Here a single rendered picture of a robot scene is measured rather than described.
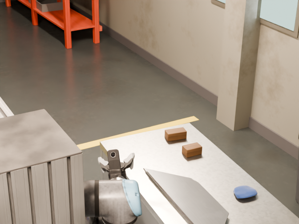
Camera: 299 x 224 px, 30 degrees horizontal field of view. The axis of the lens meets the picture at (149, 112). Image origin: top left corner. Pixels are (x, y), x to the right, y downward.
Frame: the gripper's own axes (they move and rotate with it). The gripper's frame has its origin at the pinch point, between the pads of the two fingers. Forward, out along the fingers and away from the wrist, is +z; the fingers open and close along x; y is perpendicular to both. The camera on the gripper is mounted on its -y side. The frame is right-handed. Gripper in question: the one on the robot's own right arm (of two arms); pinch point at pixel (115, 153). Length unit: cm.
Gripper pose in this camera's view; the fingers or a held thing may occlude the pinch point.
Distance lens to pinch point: 236.7
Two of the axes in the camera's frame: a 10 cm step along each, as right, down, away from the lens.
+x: 9.9, -1.3, 0.0
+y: 1.2, 8.9, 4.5
